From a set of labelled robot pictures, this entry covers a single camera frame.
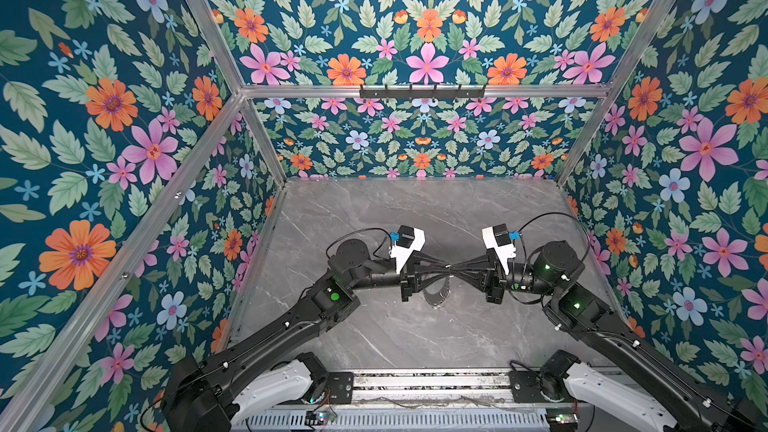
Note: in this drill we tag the right small circuit board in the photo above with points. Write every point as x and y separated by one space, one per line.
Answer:
559 421

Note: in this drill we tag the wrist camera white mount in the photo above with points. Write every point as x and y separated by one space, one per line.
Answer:
404 242
501 241

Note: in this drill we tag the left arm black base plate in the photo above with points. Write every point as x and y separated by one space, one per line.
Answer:
334 388

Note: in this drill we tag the white slotted cable duct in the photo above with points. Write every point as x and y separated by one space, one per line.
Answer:
402 420

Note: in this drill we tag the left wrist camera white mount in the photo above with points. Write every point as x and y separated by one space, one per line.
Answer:
404 242

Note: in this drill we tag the left small circuit board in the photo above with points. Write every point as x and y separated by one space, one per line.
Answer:
317 419

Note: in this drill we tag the small circuit board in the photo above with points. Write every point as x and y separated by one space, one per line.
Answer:
559 421
317 419

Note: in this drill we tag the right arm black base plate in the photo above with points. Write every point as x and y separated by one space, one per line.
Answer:
536 386

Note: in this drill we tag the black hook rail on frame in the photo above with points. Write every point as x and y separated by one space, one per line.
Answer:
407 92

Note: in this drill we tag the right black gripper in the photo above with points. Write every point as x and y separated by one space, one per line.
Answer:
496 279

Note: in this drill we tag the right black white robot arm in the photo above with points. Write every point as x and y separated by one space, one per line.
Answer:
666 397

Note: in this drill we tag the aluminium front rail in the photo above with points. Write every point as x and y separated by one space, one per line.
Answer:
440 387

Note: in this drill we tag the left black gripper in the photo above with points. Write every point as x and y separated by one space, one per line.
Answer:
411 275

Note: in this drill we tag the large keyring with red grip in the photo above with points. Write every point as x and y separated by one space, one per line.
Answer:
436 289

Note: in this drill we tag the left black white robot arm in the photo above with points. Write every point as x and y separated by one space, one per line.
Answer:
247 378

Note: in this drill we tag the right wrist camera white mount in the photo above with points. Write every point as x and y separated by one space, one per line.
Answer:
501 241

